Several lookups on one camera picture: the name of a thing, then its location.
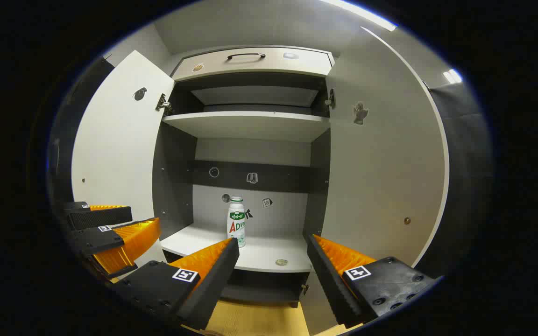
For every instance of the white cabinet drawer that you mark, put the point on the white cabinet drawer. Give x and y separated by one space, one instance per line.
250 69

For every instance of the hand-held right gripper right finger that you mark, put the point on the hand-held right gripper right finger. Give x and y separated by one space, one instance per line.
329 280

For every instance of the white cabinet door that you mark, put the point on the white cabinet door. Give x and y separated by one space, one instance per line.
119 140
381 163

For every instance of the metal door hinge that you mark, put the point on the metal door hinge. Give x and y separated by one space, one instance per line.
330 99
304 288
163 103

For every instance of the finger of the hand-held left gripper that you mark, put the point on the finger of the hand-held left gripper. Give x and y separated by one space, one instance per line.
96 240
101 217

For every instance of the black backdrop cloth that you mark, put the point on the black backdrop cloth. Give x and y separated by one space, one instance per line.
465 163

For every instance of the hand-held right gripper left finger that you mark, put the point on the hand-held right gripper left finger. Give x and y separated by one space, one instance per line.
213 289

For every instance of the small ceiling light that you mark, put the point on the small ceiling light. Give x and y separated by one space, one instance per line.
452 76

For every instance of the white cabinet shelf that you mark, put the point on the white cabinet shelf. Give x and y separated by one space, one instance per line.
250 125
269 252

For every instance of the white bottle with green label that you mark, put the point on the white bottle with green label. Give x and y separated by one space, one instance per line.
236 228

